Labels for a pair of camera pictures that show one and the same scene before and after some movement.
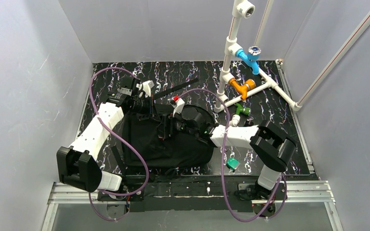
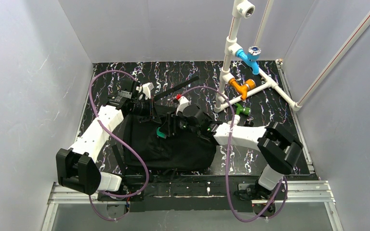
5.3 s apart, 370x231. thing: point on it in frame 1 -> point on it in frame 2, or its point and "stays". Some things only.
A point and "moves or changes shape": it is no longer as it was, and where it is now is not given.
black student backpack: x=145 y=150 stays
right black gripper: x=167 y=124 stays
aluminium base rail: x=313 y=192 stays
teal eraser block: x=232 y=163 moves or changes shape
